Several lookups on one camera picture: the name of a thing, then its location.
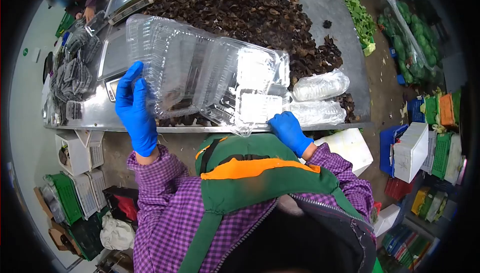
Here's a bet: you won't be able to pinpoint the green plastic crate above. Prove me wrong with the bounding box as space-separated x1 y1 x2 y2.
44 173 84 226
431 132 454 180

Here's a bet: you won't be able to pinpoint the white foam box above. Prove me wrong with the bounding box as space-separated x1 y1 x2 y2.
299 128 374 177
392 122 430 184

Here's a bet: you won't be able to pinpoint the white cloth bundle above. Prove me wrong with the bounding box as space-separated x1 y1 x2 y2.
99 211 136 251

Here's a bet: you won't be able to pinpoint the bag of clear plastic boxes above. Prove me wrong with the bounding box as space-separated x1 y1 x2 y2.
289 100 347 127
292 68 350 102

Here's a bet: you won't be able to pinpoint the pile of green leafy vegetables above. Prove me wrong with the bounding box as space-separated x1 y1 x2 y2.
332 0 377 57

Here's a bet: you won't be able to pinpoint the person's body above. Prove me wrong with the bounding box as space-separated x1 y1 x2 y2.
133 133 377 273

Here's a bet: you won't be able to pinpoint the stack of clear clamshell boxes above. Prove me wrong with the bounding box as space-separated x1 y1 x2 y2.
125 14 220 121

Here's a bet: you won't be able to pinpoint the person's right hand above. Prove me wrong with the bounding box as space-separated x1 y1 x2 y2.
267 111 314 158

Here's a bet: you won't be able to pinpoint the clear clamshell box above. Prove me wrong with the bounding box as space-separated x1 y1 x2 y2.
198 37 291 137

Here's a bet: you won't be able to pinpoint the person's left hand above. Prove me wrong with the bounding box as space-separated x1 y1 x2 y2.
115 61 158 158

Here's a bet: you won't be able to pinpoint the black box with red contents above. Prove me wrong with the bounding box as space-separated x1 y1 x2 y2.
102 186 140 224

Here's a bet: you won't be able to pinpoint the white plastic crate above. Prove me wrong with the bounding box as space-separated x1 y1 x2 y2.
55 131 105 176
68 168 108 220

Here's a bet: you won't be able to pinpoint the clear bag of green vegetables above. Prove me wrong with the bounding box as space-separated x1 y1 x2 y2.
377 0 444 86

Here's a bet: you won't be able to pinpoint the pile of filled clear packs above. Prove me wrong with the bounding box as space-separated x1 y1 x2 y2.
42 10 103 127

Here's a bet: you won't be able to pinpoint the row of coloured crates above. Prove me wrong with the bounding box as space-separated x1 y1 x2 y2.
406 89 463 132

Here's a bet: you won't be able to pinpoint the red plastic crate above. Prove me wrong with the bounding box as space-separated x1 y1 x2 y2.
384 177 414 201

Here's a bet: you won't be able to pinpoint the blue plastic crate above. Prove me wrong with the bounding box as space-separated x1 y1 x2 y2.
379 124 409 177

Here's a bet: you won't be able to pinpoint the person's right fingers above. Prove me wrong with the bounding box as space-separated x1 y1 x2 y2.
267 111 298 132

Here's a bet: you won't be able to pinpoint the person's left fingers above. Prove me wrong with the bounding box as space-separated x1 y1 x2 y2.
115 61 149 105

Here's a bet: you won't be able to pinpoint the pile of dried black fungus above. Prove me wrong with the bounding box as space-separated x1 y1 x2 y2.
143 0 357 127

